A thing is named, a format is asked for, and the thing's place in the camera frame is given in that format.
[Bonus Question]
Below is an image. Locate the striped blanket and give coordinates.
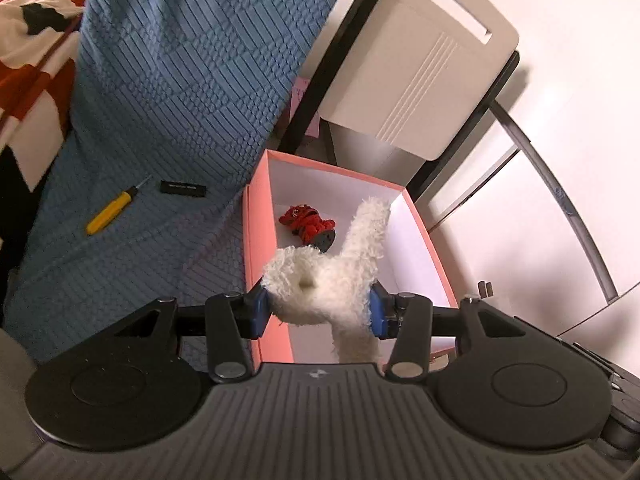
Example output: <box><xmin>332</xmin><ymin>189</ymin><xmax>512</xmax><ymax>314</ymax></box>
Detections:
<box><xmin>0</xmin><ymin>0</ymin><xmax>98</xmax><ymax>196</ymax></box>

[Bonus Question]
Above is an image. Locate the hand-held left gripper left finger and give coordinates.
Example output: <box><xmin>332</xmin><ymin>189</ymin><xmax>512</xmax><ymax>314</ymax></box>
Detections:
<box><xmin>112</xmin><ymin>282</ymin><xmax>275</xmax><ymax>383</ymax></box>

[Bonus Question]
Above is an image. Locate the yellow screwdriver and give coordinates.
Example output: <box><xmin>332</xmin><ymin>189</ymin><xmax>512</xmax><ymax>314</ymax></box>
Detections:
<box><xmin>85</xmin><ymin>176</ymin><xmax>153</xmax><ymax>237</ymax></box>

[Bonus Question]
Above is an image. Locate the black rectangular bar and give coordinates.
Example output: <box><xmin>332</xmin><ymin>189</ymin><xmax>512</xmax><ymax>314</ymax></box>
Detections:
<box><xmin>160</xmin><ymin>180</ymin><xmax>207</xmax><ymax>198</ymax></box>

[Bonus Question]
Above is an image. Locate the white plush bone toy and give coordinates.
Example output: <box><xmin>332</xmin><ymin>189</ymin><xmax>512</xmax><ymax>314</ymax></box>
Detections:
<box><xmin>261</xmin><ymin>197</ymin><xmax>393</xmax><ymax>363</ymax></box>

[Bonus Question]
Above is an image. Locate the white chair with black frame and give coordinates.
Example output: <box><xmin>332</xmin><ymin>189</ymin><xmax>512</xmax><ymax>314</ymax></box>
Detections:
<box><xmin>290</xmin><ymin>0</ymin><xmax>621</xmax><ymax>303</ymax></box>

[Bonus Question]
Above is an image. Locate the pink cardboard box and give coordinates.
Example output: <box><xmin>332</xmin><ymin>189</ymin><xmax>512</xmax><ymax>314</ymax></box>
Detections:
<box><xmin>242</xmin><ymin>149</ymin><xmax>460</xmax><ymax>376</ymax></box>

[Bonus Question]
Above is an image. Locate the red and black toy figure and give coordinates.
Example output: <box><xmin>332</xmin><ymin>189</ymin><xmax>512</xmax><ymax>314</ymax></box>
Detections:
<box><xmin>279</xmin><ymin>203</ymin><xmax>337</xmax><ymax>253</ymax></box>

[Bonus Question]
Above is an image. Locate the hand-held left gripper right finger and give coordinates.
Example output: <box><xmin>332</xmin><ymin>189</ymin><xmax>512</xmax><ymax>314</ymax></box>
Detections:
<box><xmin>369</xmin><ymin>282</ymin><xmax>528</xmax><ymax>382</ymax></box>

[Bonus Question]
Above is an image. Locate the pink paper note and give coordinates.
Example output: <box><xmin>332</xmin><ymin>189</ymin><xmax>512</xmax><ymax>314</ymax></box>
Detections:
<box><xmin>290</xmin><ymin>77</ymin><xmax>321</xmax><ymax>138</ymax></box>

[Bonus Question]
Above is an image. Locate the blue textured mat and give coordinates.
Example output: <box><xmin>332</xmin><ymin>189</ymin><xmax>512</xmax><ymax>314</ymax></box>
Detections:
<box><xmin>5</xmin><ymin>0</ymin><xmax>361</xmax><ymax>366</ymax></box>

